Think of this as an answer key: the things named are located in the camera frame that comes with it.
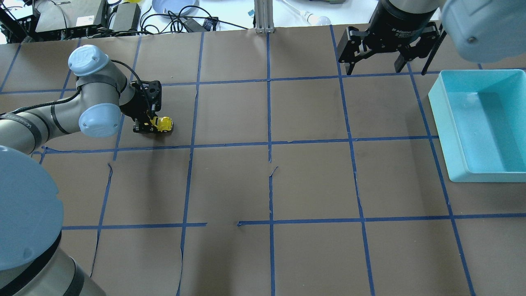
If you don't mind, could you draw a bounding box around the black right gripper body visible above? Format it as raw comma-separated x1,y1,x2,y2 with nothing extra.
338,0,440,62

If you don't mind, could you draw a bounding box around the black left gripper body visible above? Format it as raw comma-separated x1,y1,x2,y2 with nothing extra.
120,80,162,120

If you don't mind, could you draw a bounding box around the yellow beetle toy car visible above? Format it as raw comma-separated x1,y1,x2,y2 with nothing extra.
150,116,173,133

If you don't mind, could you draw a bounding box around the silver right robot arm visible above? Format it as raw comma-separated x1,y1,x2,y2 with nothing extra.
337,0,526,75

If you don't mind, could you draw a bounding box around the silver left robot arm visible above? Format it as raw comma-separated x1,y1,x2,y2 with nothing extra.
0,45,173,296

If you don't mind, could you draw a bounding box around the light bulb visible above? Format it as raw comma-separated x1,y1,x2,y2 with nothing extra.
282,0,331,26

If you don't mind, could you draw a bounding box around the turquoise plastic bin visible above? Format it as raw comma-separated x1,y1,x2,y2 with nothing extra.
428,69,526,183

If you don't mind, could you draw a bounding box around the blue plate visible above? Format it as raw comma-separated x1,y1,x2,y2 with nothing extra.
151,0,199,16

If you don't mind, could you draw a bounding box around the aluminium frame post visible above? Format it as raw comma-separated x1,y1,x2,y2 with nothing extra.
254,0,275,34

